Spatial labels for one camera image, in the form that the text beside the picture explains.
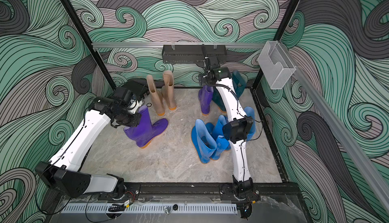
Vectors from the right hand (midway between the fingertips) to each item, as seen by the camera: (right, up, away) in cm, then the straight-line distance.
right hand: (205, 79), depth 88 cm
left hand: (-35, -23, -14) cm, 44 cm away
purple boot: (-33, -30, -6) cm, 45 cm away
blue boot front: (+5, -30, -23) cm, 38 cm away
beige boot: (-29, -10, -2) cm, 31 cm away
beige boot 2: (-22, -6, 0) cm, 23 cm away
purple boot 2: (0, -10, 0) cm, 10 cm away
